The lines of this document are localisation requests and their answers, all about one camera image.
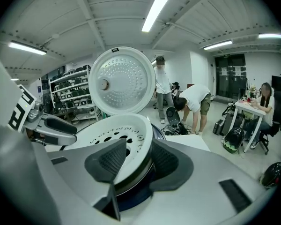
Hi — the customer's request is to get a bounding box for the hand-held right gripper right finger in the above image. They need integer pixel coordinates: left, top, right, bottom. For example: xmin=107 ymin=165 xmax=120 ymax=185
xmin=119 ymin=138 xmax=266 ymax=225

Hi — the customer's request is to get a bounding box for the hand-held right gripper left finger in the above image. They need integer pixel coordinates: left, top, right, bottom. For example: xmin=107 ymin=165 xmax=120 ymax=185
xmin=50 ymin=138 xmax=127 ymax=225

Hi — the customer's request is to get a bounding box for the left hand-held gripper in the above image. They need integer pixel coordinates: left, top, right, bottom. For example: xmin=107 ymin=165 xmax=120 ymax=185
xmin=8 ymin=84 xmax=78 ymax=146

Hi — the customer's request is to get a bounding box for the white perforated steamer plate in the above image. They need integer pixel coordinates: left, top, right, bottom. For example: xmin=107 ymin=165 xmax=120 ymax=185
xmin=67 ymin=113 xmax=154 ymax=185

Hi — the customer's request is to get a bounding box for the white shelf with black cases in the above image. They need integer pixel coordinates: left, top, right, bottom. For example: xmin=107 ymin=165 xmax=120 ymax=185
xmin=48 ymin=65 xmax=102 ymax=122

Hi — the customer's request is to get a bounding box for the black green dome backpack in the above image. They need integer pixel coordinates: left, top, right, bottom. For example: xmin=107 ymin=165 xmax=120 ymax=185
xmin=222 ymin=127 xmax=245 ymax=153

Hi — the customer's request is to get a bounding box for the small black hard case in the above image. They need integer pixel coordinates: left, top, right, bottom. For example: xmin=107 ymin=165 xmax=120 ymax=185
xmin=212 ymin=119 xmax=224 ymax=136

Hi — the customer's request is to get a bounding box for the large black suitcase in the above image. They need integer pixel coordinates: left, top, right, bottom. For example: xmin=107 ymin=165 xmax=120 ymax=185
xmin=221 ymin=112 xmax=236 ymax=136

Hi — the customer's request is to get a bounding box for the black round device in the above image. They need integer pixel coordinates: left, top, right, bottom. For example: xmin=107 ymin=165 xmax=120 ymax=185
xmin=165 ymin=106 xmax=182 ymax=127

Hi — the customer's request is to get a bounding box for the white desk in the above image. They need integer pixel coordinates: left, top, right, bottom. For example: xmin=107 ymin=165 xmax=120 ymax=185
xmin=234 ymin=100 xmax=266 ymax=153

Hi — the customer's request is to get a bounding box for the black office chair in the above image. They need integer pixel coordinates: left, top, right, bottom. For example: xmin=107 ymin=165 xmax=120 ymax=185
xmin=258 ymin=91 xmax=281 ymax=155

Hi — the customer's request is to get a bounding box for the black double door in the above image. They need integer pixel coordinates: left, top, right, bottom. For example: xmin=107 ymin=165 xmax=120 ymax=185
xmin=214 ymin=53 xmax=247 ymax=101

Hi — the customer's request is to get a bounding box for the tangle of black cables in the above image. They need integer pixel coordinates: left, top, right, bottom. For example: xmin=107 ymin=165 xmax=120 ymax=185
xmin=161 ymin=123 xmax=195 ymax=136

